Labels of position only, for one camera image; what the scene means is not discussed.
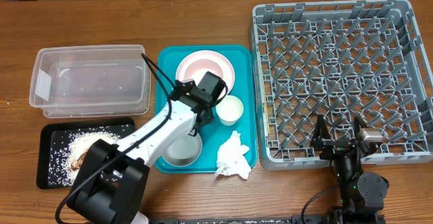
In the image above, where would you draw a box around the black plastic tray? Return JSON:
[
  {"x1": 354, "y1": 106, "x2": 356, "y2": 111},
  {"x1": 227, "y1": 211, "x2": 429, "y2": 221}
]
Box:
[{"x1": 36, "y1": 117, "x2": 135, "y2": 189}]

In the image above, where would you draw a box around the teal plastic tray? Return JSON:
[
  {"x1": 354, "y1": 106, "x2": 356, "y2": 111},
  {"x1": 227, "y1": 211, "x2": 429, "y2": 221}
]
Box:
[{"x1": 155, "y1": 45, "x2": 257, "y2": 174}]

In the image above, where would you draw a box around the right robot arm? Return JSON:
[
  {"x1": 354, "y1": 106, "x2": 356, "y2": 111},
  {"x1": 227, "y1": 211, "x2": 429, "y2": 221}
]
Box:
[{"x1": 300, "y1": 115, "x2": 389, "y2": 224}]

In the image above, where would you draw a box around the white paper cup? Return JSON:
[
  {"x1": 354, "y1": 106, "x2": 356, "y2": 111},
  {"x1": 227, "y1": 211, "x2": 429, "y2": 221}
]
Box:
[{"x1": 216, "y1": 95, "x2": 244, "y2": 126}]

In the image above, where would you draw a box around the rice and food scrap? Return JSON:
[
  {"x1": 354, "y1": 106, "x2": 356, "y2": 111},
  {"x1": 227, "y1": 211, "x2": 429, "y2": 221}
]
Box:
[{"x1": 47, "y1": 124, "x2": 135, "y2": 188}]

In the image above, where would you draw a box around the grey dishwasher rack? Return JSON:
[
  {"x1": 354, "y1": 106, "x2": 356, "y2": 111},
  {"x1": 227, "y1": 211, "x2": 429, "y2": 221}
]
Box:
[{"x1": 250, "y1": 0, "x2": 432, "y2": 171}]

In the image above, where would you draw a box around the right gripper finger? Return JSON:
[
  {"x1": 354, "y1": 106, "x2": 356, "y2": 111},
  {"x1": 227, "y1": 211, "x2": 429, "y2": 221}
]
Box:
[
  {"x1": 353, "y1": 115, "x2": 367, "y2": 139},
  {"x1": 313, "y1": 114, "x2": 331, "y2": 146}
]

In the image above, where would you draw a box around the clear plastic bin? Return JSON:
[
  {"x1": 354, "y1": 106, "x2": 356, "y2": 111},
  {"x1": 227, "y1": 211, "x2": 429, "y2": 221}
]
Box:
[{"x1": 29, "y1": 45, "x2": 152, "y2": 118}]

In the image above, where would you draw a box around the pink round plate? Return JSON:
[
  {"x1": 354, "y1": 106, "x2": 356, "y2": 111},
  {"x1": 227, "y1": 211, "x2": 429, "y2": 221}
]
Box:
[{"x1": 175, "y1": 50, "x2": 235, "y2": 93}]

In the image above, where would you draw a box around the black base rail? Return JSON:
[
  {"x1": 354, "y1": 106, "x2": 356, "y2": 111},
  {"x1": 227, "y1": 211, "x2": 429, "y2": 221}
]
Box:
[{"x1": 145, "y1": 214, "x2": 331, "y2": 224}]

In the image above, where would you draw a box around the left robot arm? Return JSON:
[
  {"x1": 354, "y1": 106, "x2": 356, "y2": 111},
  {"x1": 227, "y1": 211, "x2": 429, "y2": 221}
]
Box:
[{"x1": 61, "y1": 72, "x2": 228, "y2": 224}]

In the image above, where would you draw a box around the white napkin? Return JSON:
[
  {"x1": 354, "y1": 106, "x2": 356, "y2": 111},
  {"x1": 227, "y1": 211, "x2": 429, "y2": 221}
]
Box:
[{"x1": 214, "y1": 131, "x2": 251, "y2": 180}]

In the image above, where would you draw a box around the white bowl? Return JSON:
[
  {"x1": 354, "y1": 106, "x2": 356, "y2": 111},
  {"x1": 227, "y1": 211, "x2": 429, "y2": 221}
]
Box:
[{"x1": 162, "y1": 133, "x2": 203, "y2": 167}]

